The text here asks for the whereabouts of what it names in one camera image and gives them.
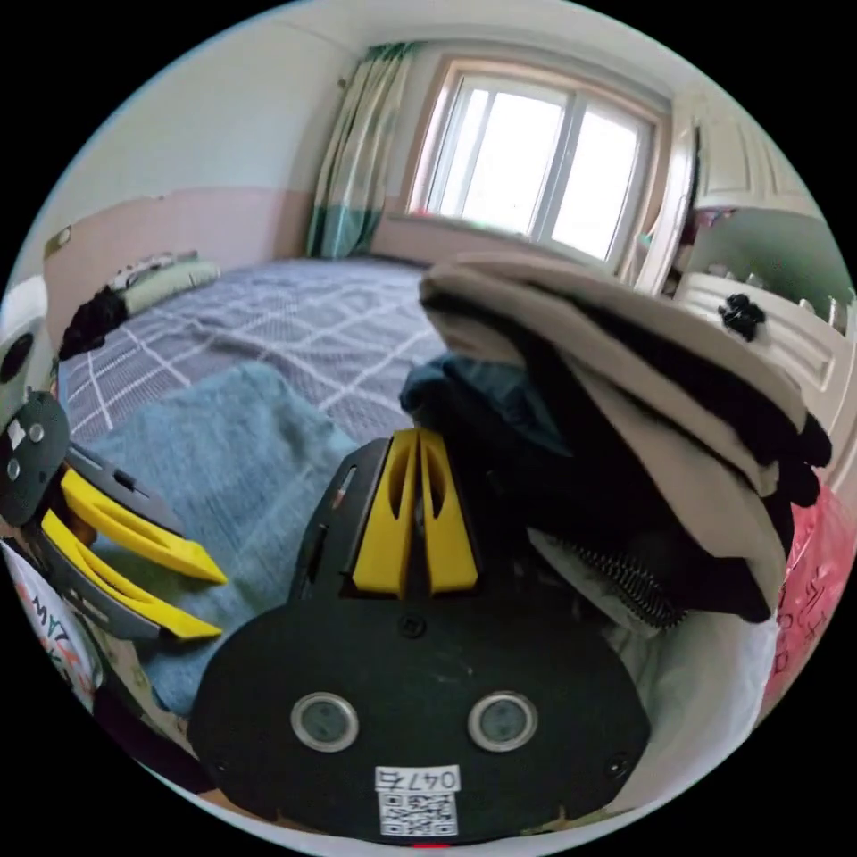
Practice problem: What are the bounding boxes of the green striped folded blanket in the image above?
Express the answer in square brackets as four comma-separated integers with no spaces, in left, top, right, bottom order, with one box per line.
[123,259,222,312]

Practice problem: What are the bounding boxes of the green and beige curtain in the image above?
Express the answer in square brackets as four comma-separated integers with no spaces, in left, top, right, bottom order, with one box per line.
[304,41,420,261]

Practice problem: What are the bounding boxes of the pile of beige black clothes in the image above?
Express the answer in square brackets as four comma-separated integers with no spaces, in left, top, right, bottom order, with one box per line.
[400,253,835,637]

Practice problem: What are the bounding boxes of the window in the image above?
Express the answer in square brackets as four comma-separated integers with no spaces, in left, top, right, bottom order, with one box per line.
[408,56,674,266]

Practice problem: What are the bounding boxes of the white cupboard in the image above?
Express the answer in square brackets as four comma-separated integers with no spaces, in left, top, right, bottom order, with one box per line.
[628,113,857,470]

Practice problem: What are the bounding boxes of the pink plastic bag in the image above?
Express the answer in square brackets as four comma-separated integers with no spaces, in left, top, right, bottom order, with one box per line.
[762,481,855,718]

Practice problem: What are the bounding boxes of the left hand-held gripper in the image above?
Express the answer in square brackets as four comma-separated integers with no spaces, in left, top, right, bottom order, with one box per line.
[0,391,229,641]

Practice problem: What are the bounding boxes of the person's body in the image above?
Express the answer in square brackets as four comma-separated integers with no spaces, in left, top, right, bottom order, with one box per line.
[0,535,202,798]

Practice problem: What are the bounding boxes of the bed with grey checked quilt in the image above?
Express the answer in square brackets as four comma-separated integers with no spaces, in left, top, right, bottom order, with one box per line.
[56,254,470,470]

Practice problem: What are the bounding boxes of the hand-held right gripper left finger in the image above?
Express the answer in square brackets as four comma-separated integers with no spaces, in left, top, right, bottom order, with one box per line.
[352,429,419,598]

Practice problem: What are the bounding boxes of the blue jeans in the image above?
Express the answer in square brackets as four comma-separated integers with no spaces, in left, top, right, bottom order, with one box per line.
[70,361,362,718]

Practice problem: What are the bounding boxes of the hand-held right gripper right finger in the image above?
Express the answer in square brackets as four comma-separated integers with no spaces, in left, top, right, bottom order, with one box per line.
[419,429,480,599]

